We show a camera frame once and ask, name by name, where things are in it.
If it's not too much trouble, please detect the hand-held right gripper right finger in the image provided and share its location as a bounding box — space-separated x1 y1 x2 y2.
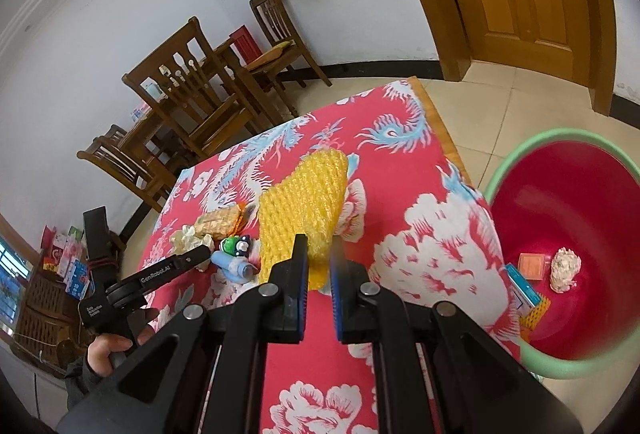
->
330 239 583 434

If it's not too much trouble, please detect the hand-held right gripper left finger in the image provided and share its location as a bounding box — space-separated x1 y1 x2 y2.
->
56 234 310 434

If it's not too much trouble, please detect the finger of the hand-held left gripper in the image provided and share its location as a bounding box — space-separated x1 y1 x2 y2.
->
132 245 213 292

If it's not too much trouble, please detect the white tissue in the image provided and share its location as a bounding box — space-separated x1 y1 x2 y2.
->
170 224 213 271

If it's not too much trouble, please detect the large yellow foam net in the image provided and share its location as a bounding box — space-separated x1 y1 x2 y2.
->
257 148 351 291

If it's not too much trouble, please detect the teal white medicine box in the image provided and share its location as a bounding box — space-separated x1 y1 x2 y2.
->
504 264 543 315

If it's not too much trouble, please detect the small orange box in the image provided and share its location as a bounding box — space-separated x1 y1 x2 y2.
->
517 253 547 282

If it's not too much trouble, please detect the small yellow foam net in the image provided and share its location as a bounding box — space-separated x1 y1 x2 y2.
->
520 296 551 330

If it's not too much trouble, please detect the cream paper ball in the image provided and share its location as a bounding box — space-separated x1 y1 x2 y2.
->
550 247 583 293

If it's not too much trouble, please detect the red bin with green rim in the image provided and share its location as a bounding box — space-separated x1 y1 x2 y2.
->
477 128 640 380

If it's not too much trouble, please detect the person's left forearm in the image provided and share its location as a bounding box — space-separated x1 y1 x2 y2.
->
62 359 108 415

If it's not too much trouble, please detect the person's left hand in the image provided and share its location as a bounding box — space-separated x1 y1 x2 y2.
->
86 308 160 377

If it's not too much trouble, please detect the wicker cabinet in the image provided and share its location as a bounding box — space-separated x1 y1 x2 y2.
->
12 259 96 380

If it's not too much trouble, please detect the pile of printed cartons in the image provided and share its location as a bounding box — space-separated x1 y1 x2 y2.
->
40 224 92 300

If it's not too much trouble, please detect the blue green cartoon bottle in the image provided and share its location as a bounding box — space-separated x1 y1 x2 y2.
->
210 236 261 285

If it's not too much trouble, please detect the orange snack packet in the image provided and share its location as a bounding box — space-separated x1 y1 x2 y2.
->
194 201 256 237

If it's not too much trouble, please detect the window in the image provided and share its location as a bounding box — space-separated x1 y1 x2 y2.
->
0 219 31 340

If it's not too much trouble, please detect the red floral printed tablecloth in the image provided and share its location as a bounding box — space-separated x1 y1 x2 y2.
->
135 81 526 434

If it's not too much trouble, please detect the tall-backed wooden chair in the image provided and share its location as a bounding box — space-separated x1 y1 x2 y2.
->
122 16 266 160

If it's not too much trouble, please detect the wooden dining table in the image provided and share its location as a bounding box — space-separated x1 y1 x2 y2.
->
117 41 301 155

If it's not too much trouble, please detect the yellow seat cushion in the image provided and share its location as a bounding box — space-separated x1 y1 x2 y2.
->
245 41 291 65

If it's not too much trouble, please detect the wooden chair with cushion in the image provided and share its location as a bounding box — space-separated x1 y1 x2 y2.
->
249 0 321 87

